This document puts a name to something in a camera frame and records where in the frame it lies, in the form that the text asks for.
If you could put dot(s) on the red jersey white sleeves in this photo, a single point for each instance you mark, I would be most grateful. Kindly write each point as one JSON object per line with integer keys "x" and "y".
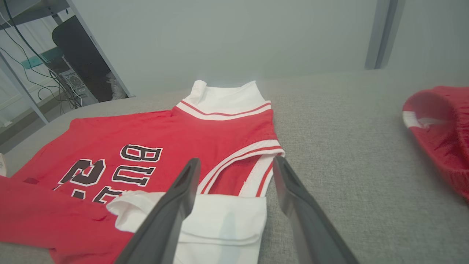
{"x": 183, "y": 135}

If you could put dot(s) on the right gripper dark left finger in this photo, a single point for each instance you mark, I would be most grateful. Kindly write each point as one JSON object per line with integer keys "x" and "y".
{"x": 165, "y": 227}

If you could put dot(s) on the grey metal desk frame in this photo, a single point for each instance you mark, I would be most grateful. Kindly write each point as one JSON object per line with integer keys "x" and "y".
{"x": 22, "y": 84}

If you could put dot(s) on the black computer tower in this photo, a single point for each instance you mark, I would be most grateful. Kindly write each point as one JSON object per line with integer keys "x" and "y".
{"x": 77, "y": 44}

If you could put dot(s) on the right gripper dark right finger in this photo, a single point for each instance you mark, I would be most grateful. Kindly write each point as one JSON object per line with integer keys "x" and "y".
{"x": 311, "y": 234}

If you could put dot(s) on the white partition screen grey frame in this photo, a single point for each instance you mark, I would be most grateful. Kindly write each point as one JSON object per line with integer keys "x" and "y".
{"x": 220, "y": 36}
{"x": 432, "y": 33}

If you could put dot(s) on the red Bulls shorts white trim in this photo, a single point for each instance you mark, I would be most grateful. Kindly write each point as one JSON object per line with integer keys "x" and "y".
{"x": 447, "y": 146}

